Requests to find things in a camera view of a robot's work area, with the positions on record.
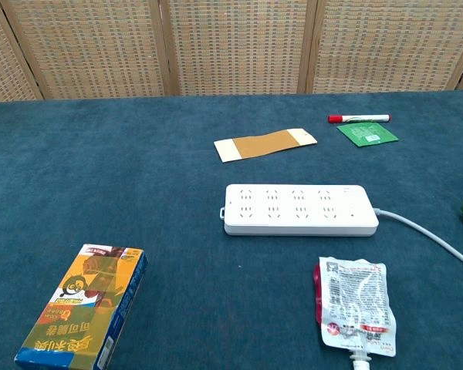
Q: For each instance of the tan adhesive plaster strip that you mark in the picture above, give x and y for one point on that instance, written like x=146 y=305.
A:
x=264 y=143

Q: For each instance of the white power strip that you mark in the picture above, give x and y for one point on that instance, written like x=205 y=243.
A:
x=301 y=210

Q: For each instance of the dark teal table cloth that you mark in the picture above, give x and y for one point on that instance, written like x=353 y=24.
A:
x=139 y=192

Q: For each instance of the woven rattan folding screen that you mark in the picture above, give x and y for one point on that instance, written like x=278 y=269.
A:
x=231 y=46

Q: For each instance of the green foil sachet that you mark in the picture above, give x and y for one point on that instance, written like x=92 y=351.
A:
x=366 y=133

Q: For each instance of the red capped marker pen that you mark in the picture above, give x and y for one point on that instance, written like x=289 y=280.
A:
x=360 y=118

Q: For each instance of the white spouted drink pouch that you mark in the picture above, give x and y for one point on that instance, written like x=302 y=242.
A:
x=353 y=304

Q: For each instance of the yellow blue snack box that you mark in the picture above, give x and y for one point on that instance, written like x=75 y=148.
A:
x=88 y=308

